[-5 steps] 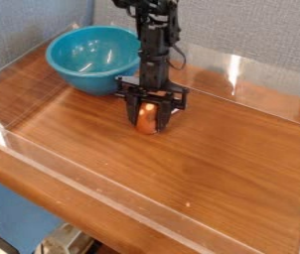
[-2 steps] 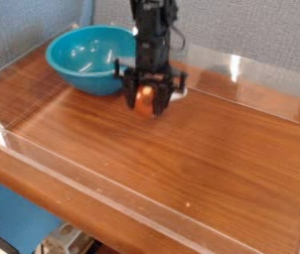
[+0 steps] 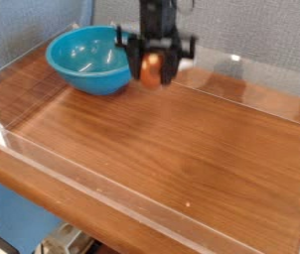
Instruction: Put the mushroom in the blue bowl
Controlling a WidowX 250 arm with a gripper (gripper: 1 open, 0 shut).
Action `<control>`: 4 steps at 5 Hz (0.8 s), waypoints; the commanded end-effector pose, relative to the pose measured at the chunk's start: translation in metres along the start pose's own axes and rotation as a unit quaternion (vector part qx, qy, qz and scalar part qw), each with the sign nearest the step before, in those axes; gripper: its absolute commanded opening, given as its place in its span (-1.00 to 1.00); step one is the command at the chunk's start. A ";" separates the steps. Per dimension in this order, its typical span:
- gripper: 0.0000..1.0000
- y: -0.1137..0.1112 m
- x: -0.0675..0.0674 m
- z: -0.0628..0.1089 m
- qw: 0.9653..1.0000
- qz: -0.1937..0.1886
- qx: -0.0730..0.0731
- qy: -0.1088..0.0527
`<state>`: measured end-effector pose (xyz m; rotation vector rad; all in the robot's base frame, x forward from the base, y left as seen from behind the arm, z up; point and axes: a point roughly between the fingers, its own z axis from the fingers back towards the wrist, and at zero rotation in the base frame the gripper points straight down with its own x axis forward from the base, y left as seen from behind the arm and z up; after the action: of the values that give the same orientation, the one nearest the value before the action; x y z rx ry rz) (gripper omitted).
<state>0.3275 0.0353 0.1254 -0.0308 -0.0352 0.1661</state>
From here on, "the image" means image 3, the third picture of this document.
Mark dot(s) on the red toy mushroom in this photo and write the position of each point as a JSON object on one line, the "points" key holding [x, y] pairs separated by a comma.
{"points": [[150, 71]]}

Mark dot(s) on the clear acrylic enclosure wall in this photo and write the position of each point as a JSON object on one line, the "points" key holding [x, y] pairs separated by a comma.
{"points": [[186, 170]]}

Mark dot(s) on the blue plastic bowl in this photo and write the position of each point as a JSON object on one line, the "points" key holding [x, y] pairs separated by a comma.
{"points": [[88, 61]]}

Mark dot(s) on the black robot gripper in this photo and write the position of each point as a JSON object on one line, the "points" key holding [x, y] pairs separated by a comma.
{"points": [[158, 37]]}

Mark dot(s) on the grey box under table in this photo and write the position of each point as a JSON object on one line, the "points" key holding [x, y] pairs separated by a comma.
{"points": [[65, 240]]}

